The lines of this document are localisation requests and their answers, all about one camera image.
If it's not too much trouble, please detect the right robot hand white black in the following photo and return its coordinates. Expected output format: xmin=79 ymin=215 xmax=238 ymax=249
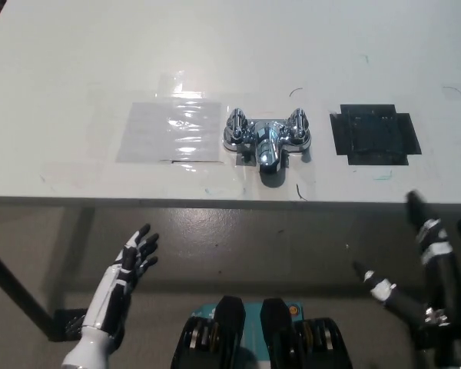
xmin=352 ymin=190 xmax=461 ymax=330

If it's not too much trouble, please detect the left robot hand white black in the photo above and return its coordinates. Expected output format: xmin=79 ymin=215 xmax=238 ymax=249
xmin=80 ymin=223 xmax=161 ymax=341

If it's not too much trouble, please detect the chrome two-handle faucet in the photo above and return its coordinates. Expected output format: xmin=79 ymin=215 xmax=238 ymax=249
xmin=221 ymin=107 xmax=314 ymax=174

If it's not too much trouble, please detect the black floor tape patch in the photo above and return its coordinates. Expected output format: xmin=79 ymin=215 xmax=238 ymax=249
xmin=51 ymin=307 xmax=89 ymax=342

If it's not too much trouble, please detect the black table leg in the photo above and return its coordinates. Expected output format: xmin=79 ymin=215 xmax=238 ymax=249
xmin=0 ymin=238 xmax=57 ymax=341

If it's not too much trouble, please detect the black tape square patch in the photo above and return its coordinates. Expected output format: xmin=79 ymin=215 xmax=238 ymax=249
xmin=329 ymin=103 xmax=423 ymax=167

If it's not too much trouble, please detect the clear plastic sheet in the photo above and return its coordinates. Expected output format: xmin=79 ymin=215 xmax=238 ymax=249
xmin=116 ymin=101 xmax=224 ymax=165

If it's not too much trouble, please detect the clear plastic film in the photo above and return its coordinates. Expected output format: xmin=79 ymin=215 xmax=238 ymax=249
xmin=86 ymin=68 xmax=247 ymax=195

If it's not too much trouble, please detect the grey faucet base plate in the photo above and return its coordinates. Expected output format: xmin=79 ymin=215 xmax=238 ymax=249
xmin=234 ymin=148 xmax=291 ymax=167

